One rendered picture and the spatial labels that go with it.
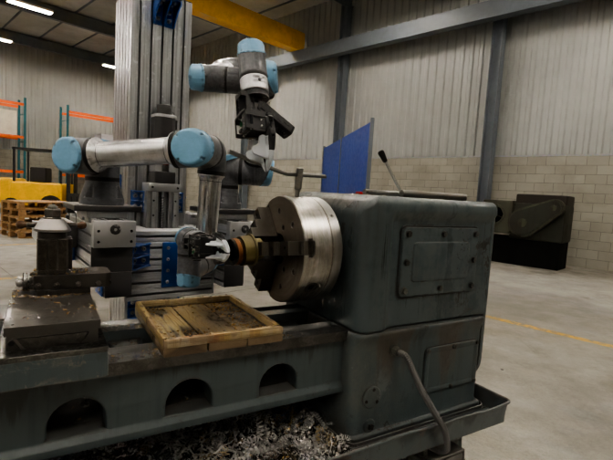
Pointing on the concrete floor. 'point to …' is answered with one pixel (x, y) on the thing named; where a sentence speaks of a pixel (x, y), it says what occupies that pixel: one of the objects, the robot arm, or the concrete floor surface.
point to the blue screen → (348, 162)
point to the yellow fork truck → (42, 180)
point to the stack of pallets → (24, 214)
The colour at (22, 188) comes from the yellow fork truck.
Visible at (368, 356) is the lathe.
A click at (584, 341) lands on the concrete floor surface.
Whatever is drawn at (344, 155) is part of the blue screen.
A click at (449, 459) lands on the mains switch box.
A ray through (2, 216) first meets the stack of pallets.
